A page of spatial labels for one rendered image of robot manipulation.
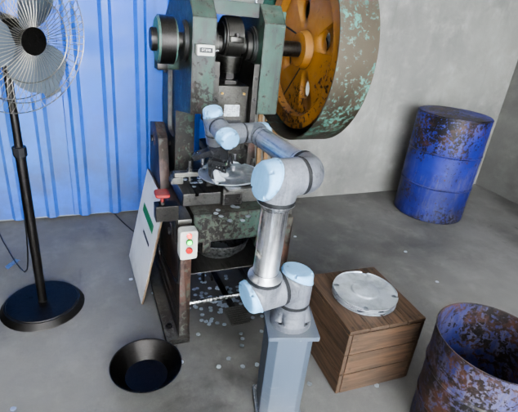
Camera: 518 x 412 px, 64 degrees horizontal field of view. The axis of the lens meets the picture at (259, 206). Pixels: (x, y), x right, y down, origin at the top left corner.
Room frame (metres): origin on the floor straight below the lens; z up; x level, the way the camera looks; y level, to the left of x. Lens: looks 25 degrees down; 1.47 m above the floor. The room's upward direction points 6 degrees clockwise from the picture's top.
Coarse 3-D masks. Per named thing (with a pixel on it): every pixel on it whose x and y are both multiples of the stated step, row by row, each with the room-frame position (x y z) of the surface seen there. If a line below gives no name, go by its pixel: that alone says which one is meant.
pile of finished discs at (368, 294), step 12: (348, 276) 1.65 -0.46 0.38; (360, 276) 1.66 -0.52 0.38; (372, 276) 1.68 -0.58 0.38; (336, 288) 1.55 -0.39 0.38; (348, 288) 1.56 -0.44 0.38; (360, 288) 1.56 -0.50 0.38; (372, 288) 1.57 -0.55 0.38; (384, 288) 1.59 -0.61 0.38; (348, 300) 1.47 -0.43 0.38; (360, 300) 1.48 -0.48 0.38; (372, 300) 1.49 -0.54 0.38; (384, 300) 1.50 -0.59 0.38; (396, 300) 1.51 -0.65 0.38; (360, 312) 1.43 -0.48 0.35; (372, 312) 1.41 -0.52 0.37; (384, 312) 1.43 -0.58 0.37
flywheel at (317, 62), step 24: (288, 0) 2.23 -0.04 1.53; (312, 0) 2.04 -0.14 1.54; (336, 0) 1.79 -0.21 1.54; (288, 24) 2.23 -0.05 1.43; (312, 24) 2.01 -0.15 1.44; (336, 24) 1.77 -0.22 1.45; (312, 48) 1.97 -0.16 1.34; (336, 48) 1.74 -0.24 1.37; (288, 72) 2.17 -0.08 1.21; (312, 72) 1.95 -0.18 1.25; (288, 96) 2.14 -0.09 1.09; (312, 96) 1.92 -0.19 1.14; (288, 120) 2.03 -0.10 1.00; (312, 120) 1.83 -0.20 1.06
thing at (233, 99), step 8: (224, 80) 1.85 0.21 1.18; (232, 80) 1.87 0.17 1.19; (224, 88) 1.80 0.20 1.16; (232, 88) 1.82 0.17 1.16; (240, 88) 1.83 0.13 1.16; (248, 88) 1.85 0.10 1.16; (224, 96) 1.81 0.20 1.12; (232, 96) 1.82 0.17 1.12; (240, 96) 1.84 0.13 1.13; (224, 104) 1.81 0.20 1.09; (232, 104) 1.82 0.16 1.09; (240, 104) 1.84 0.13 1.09; (224, 112) 1.81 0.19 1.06; (232, 112) 1.82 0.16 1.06; (240, 112) 1.84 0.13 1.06; (232, 120) 1.82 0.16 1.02; (240, 120) 1.84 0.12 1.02; (240, 144) 1.81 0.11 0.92
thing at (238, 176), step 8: (200, 168) 1.81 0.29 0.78; (232, 168) 1.83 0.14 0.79; (240, 168) 1.85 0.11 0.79; (248, 168) 1.86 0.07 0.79; (200, 176) 1.72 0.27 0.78; (208, 176) 1.73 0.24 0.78; (232, 176) 1.74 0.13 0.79; (240, 176) 1.75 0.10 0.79; (248, 176) 1.77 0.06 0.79; (216, 184) 1.65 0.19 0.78; (224, 184) 1.64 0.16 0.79; (232, 184) 1.66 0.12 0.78; (240, 184) 1.65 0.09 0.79; (248, 184) 1.67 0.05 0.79
